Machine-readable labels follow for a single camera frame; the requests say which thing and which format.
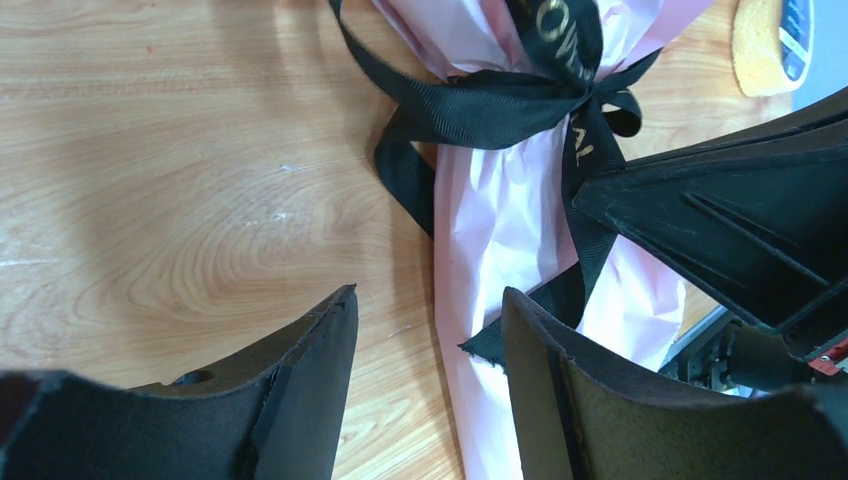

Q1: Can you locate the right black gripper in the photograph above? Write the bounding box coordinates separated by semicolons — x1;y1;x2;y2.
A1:
574;91;847;398

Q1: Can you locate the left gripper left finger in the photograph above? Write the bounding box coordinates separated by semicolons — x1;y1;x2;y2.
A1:
1;285;358;479

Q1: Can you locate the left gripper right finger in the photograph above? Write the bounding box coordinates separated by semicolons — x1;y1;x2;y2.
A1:
502;287;847;479

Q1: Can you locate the pink wrapping paper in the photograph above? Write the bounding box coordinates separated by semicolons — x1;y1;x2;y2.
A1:
378;1;685;479

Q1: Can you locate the black ribbon gold lettering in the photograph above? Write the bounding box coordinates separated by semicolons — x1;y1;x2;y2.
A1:
344;1;655;327

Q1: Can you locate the yellow tape roll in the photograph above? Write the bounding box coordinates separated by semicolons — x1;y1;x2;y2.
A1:
731;0;815;98

